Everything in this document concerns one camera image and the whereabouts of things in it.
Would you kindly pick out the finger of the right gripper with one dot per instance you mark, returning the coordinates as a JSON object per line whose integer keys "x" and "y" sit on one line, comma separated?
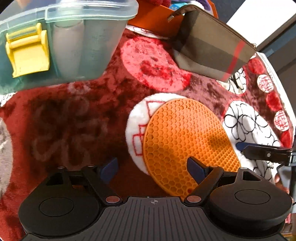
{"x": 273, "y": 154}

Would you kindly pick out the purple cloth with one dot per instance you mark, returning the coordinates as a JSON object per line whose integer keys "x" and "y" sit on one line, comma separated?
{"x": 205, "y": 4}

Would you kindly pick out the dark red plush toy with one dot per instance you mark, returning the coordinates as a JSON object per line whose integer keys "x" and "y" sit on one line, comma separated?
{"x": 165, "y": 3}

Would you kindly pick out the red floral fleece blanket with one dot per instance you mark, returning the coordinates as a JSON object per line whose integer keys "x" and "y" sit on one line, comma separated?
{"x": 93, "y": 122}

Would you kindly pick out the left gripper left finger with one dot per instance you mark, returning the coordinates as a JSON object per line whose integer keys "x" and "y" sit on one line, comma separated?
{"x": 99, "y": 178}

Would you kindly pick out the orange silicone honeycomb mat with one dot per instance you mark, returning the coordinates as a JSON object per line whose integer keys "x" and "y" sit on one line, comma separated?
{"x": 179, "y": 129}

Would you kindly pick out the clear plastic storage box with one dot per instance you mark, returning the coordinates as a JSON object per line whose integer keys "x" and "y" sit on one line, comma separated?
{"x": 45, "y": 43}

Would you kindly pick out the brown plaid zipper pouch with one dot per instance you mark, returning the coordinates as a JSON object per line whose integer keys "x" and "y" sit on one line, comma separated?
{"x": 207, "y": 46}

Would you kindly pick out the orange cardboard box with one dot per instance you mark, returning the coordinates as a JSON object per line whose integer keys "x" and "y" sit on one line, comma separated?
{"x": 157, "y": 20}

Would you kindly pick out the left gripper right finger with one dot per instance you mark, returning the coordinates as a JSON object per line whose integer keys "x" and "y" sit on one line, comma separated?
{"x": 206, "y": 177}

